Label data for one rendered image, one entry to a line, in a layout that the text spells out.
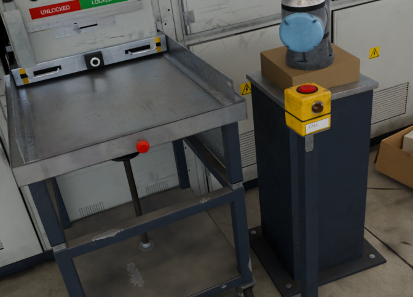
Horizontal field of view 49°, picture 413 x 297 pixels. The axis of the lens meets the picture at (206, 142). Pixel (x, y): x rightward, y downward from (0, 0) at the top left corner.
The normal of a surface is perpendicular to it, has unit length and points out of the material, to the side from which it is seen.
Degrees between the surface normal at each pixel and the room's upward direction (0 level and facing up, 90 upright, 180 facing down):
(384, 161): 77
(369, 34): 90
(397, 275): 0
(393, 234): 0
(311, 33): 102
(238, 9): 89
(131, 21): 94
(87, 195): 90
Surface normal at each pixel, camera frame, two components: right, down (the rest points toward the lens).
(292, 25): -0.29, 0.66
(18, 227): 0.39, 0.41
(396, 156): -0.85, 0.10
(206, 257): -0.11, -0.87
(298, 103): -0.91, 0.29
